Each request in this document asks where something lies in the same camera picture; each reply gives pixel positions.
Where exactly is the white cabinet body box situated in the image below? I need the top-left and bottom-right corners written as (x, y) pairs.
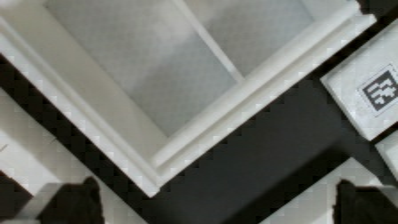
top-left (0, 0), bottom-right (377, 194)

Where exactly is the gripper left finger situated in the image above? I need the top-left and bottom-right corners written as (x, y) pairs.
top-left (17, 177), bottom-right (106, 224)

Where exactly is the white fence wall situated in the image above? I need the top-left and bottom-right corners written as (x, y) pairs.
top-left (0, 89), bottom-right (148, 224)

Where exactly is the white cabinet door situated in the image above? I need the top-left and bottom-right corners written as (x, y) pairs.
top-left (322, 20), bottom-right (398, 140)
top-left (376, 131), bottom-right (398, 180)

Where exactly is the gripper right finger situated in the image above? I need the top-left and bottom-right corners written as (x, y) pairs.
top-left (333, 179), bottom-right (398, 224)

